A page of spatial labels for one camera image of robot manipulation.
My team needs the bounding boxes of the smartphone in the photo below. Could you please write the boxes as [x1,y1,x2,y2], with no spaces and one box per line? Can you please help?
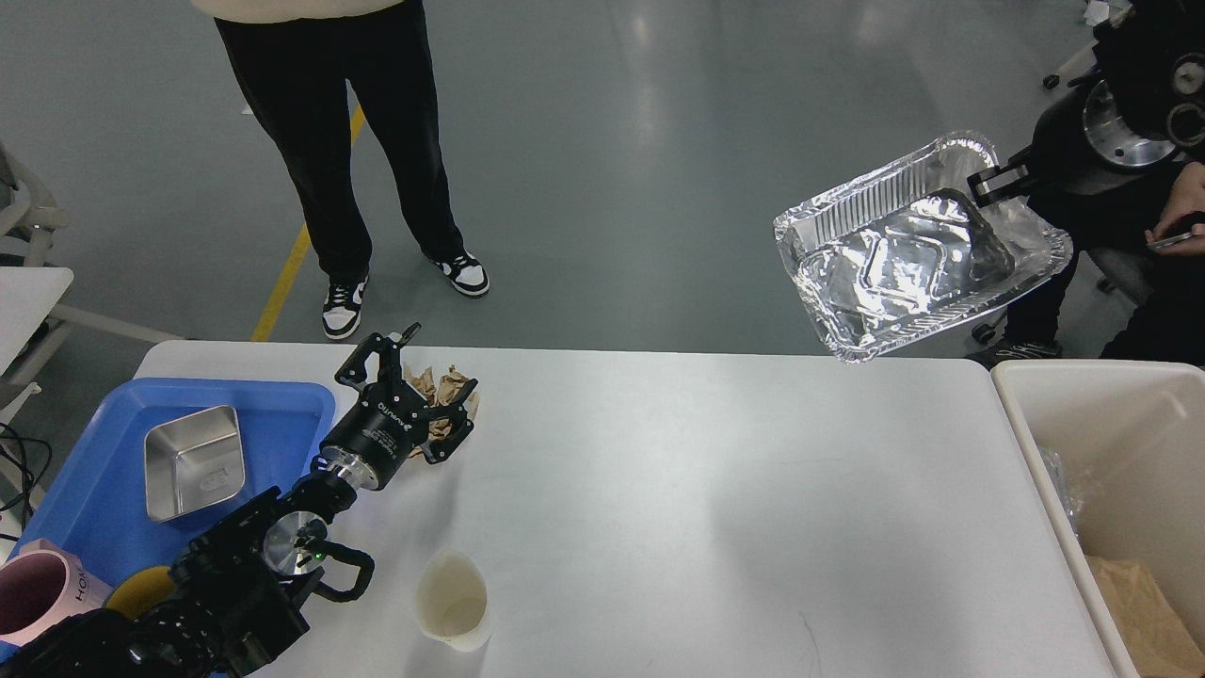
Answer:
[1148,222,1204,254]

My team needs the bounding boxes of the teal mug yellow inside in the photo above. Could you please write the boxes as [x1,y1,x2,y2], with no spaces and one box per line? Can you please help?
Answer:
[104,565,176,621]

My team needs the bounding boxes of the square stainless steel tin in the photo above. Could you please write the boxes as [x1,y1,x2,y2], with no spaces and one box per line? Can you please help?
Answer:
[143,405,247,524]

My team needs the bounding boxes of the black cables at left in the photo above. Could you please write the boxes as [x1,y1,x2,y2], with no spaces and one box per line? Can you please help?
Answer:
[0,419,55,514]

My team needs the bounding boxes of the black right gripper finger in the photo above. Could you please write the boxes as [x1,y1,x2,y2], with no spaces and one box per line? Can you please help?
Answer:
[968,146,1036,210]
[928,188,1016,283]

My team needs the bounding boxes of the grey office chair left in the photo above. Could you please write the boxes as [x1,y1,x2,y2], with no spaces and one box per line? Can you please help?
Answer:
[1,143,72,267]

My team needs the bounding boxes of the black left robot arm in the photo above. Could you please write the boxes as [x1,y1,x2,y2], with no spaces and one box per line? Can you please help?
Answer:
[2,325,478,677]

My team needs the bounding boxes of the blue plastic tray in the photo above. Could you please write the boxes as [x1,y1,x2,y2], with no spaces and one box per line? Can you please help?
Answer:
[19,378,336,586]

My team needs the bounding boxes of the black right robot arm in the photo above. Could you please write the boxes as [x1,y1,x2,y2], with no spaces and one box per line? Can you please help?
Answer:
[953,1,1203,216]

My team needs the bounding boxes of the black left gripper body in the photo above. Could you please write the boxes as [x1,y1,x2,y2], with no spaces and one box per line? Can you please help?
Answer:
[318,387,429,491]

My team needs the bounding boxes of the white paper cup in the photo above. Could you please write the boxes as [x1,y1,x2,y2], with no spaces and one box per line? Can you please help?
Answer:
[416,548,493,653]

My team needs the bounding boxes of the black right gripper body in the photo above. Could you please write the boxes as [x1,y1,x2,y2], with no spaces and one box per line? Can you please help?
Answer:
[1027,89,1181,196]

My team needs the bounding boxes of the pink mug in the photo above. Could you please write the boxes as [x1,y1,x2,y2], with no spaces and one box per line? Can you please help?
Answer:
[1,538,113,647]

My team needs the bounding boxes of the white office chair right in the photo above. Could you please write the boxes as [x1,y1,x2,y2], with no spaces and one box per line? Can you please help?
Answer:
[1044,0,1131,92]

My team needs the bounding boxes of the aluminium foil tray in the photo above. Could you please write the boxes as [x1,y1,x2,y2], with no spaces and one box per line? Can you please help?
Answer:
[772,130,1072,362]

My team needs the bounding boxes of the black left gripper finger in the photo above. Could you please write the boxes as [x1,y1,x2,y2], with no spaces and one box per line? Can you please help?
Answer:
[415,381,478,466]
[335,323,423,408]

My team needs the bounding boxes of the white side table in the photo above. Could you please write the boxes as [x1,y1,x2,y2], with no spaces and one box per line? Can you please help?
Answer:
[1,266,181,424]

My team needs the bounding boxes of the crumpled brown paper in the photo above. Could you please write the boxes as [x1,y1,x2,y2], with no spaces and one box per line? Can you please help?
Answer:
[402,362,480,464]

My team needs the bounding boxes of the white plastic bin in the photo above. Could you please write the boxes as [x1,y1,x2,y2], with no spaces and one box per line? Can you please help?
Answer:
[991,360,1204,677]

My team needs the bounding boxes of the seated person in black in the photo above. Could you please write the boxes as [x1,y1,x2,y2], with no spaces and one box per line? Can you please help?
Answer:
[968,160,1204,369]

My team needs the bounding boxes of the standing person in black trousers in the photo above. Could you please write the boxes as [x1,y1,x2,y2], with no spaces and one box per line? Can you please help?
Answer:
[195,1,490,342]

